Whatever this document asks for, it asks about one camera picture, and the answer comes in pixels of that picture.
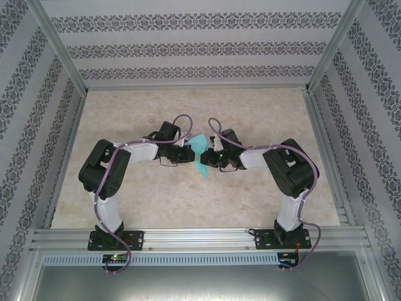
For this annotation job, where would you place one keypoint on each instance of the teal paper sheet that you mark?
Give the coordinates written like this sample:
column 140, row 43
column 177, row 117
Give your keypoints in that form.
column 199, row 142

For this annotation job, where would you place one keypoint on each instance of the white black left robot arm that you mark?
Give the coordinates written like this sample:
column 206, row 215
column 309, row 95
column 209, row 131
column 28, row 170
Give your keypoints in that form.
column 108, row 213

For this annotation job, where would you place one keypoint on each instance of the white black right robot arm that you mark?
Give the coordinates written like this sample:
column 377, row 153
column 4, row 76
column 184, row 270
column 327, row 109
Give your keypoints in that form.
column 289, row 213

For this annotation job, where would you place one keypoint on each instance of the grey metal sheet tray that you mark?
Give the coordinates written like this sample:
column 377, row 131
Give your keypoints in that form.
column 200, row 285

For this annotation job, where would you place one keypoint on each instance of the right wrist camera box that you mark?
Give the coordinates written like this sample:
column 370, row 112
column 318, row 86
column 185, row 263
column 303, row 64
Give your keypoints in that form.
column 215, row 141

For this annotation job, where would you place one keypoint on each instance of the aluminium rear frame bar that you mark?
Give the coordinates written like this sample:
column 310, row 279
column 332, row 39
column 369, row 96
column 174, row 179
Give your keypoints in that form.
column 194, row 86

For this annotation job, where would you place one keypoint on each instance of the aluminium frame bar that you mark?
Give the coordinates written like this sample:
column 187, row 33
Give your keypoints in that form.
column 28, row 272
column 374, row 272
column 194, row 86

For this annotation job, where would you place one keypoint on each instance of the aluminium mounting rail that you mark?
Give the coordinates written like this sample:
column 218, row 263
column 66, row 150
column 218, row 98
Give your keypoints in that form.
column 194, row 238

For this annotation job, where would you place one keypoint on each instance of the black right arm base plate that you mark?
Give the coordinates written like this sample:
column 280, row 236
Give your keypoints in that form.
column 263, row 238

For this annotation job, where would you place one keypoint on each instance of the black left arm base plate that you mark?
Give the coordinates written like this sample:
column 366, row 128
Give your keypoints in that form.
column 136, row 238

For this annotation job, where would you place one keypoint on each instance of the aluminium table side rail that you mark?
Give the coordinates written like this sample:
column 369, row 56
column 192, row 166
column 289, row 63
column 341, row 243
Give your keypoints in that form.
column 322, row 141
column 67, row 156

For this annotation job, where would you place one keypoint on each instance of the aluminium upright frame post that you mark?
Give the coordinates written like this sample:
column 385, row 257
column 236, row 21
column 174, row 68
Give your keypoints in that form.
column 61, row 47
column 332, row 47

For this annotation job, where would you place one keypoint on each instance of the aluminium lower frame bar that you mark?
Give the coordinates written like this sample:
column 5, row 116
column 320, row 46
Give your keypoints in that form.
column 28, row 272
column 374, row 272

